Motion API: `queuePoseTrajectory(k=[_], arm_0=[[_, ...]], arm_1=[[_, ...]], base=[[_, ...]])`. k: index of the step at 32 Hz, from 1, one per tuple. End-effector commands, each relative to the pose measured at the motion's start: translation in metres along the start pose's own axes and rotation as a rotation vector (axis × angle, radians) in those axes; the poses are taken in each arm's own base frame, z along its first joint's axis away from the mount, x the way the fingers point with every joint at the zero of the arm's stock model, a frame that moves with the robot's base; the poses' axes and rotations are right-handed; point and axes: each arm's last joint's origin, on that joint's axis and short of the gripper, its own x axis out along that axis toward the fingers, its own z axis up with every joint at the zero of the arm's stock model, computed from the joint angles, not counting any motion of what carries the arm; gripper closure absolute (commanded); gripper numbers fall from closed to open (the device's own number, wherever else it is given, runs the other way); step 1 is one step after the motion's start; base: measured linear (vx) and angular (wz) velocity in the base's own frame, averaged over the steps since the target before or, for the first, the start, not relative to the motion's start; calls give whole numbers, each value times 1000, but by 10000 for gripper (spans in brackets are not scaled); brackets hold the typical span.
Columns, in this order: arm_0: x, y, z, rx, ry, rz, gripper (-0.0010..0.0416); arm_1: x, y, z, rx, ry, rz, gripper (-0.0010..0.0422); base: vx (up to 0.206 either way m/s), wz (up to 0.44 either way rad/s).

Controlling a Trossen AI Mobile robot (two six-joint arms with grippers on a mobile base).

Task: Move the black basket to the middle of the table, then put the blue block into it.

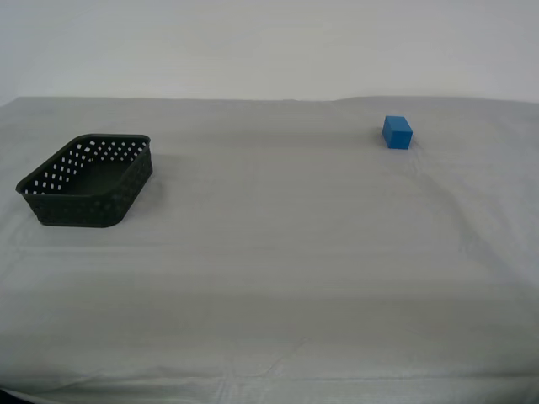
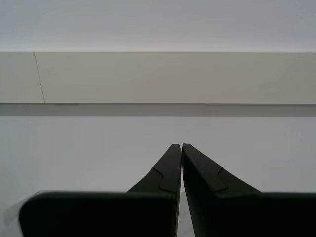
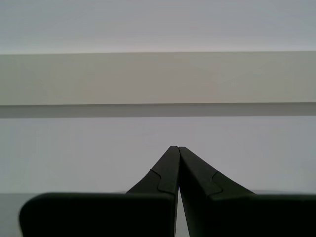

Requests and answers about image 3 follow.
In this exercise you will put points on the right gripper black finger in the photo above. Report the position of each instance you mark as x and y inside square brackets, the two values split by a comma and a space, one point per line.
[138, 212]
[222, 212]

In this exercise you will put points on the white tablecloth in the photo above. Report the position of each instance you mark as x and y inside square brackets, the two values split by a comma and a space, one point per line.
[74, 153]

